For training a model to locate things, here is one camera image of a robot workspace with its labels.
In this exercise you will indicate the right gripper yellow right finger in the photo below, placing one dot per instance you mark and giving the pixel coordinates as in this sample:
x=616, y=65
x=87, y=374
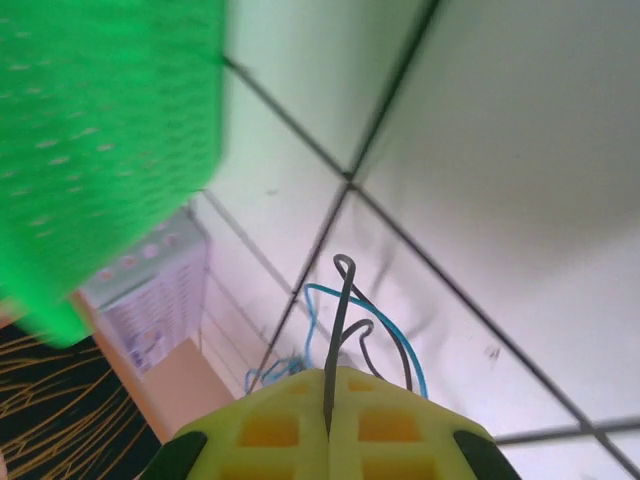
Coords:
x=430, y=420

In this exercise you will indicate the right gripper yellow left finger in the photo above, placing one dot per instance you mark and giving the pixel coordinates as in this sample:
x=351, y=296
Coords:
x=225, y=425

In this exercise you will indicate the green perforated plastic basket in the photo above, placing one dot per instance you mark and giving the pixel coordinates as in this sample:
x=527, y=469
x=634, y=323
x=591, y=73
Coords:
x=100, y=150

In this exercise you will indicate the lilac perforated plastic basket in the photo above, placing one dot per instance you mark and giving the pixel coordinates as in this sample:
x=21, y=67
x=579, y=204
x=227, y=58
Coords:
x=165, y=310

